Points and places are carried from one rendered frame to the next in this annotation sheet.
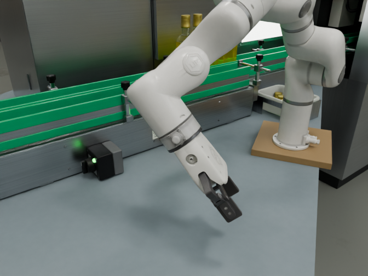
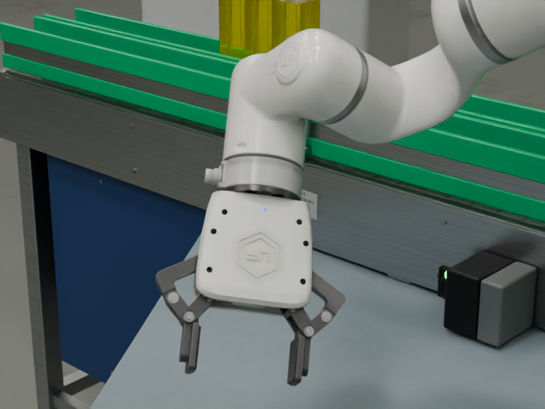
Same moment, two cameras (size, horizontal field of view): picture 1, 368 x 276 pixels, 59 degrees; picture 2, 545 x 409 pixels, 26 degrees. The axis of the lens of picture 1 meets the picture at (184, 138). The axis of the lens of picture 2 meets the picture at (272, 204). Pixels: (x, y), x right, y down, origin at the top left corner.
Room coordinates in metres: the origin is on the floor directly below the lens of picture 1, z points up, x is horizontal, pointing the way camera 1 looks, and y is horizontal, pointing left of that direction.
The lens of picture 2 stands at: (0.36, -0.99, 1.42)
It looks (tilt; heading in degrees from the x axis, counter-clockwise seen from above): 21 degrees down; 79
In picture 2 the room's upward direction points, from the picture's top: straight up
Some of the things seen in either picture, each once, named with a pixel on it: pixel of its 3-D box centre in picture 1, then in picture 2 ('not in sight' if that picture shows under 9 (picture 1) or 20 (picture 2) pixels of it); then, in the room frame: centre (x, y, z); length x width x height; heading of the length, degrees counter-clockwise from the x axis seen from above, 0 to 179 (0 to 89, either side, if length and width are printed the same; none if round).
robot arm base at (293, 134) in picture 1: (298, 122); not in sight; (1.01, -0.39, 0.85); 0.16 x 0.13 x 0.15; 63
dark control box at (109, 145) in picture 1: (105, 160); (489, 299); (0.86, 0.24, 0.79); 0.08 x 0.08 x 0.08; 37
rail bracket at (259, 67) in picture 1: (253, 68); not in sight; (1.34, -0.29, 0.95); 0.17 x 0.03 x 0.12; 37
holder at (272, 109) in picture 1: (280, 103); not in sight; (1.35, -0.42, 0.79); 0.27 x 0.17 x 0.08; 37
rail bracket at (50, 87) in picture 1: (52, 93); not in sight; (1.05, 0.44, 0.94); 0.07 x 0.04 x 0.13; 37
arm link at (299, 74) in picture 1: (304, 77); not in sight; (1.01, -0.38, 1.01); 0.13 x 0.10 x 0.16; 51
